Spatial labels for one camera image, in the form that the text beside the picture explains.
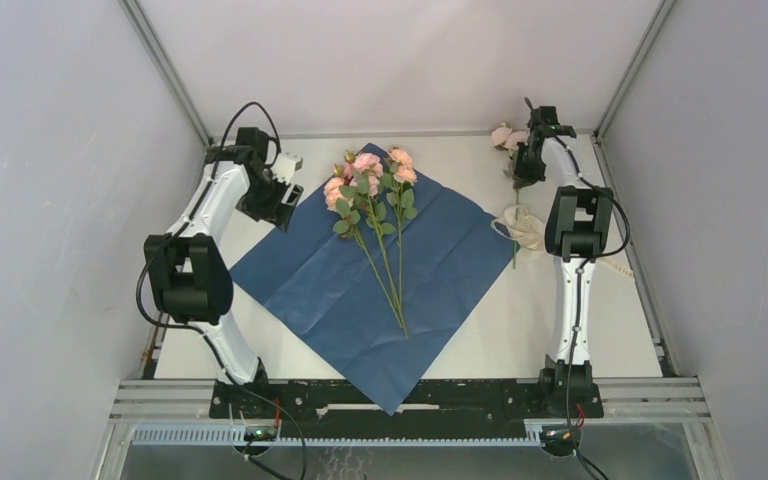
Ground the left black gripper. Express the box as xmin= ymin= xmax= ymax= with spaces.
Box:
xmin=237 ymin=171 xmax=303 ymax=233

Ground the white cable duct strip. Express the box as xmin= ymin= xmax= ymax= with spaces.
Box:
xmin=130 ymin=425 xmax=544 ymax=447

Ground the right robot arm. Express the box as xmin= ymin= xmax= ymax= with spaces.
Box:
xmin=515 ymin=132 xmax=628 ymax=416

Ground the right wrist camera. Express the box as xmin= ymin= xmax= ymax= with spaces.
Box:
xmin=528 ymin=106 xmax=577 ymax=138

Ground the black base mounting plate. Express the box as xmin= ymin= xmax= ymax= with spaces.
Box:
xmin=208 ymin=379 xmax=605 ymax=442

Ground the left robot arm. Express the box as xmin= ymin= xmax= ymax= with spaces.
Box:
xmin=136 ymin=147 xmax=303 ymax=417

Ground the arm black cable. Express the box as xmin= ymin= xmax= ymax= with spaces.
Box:
xmin=134 ymin=101 xmax=309 ymax=480
xmin=523 ymin=97 xmax=633 ymax=480

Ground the blue wrapping paper sheet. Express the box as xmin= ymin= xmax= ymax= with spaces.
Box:
xmin=223 ymin=136 xmax=526 ymax=411

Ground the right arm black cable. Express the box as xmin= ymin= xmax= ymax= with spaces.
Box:
xmin=523 ymin=97 xmax=633 ymax=480

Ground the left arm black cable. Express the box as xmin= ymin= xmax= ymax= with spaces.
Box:
xmin=134 ymin=101 xmax=309 ymax=480

